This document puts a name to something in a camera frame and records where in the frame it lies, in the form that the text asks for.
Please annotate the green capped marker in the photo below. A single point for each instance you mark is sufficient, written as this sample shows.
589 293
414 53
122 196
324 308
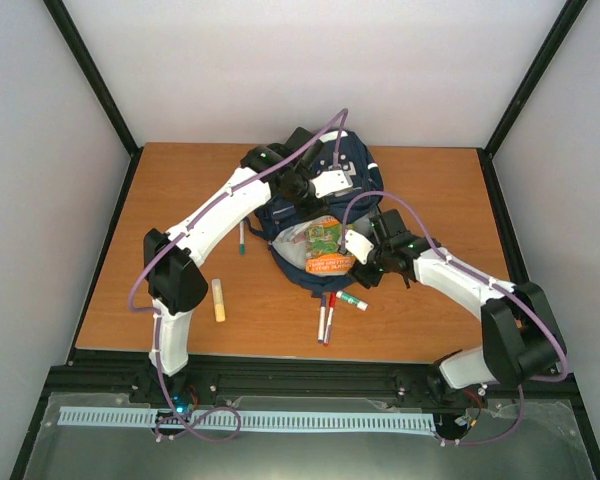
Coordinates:
242 245

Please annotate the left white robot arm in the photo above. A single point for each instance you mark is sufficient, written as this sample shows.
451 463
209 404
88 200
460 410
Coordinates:
172 259

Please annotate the orange Treehouse paperback book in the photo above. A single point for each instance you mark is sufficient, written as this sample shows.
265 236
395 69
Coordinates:
322 245

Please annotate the red capped marker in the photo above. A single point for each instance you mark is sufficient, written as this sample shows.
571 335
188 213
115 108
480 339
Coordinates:
329 319

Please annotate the green white glue stick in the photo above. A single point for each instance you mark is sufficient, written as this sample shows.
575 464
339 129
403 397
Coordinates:
352 300

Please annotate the yellow glue stick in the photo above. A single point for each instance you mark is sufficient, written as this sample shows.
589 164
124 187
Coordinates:
218 300

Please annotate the black aluminium frame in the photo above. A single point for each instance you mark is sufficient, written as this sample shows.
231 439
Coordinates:
108 372

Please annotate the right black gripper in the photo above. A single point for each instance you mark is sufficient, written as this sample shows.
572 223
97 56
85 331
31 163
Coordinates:
368 279

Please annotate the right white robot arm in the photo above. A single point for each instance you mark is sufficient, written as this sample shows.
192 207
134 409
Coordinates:
520 339

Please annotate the light blue cable duct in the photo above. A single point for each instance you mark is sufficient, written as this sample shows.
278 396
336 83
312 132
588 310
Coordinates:
252 421

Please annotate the purple capped marker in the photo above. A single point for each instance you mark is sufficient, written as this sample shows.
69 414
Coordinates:
322 319

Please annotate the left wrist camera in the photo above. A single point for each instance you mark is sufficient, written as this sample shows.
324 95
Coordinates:
331 182

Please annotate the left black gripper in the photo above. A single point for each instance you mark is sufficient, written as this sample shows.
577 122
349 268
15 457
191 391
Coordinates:
307 212

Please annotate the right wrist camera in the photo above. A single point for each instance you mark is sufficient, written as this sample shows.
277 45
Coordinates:
357 245

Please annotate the clear acrylic front plate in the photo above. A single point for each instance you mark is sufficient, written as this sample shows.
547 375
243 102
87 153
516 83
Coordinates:
527 440

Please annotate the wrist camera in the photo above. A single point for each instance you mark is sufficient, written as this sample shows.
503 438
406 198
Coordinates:
357 245
331 182

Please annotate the navy blue backpack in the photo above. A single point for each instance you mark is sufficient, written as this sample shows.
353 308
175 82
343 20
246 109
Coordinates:
282 229

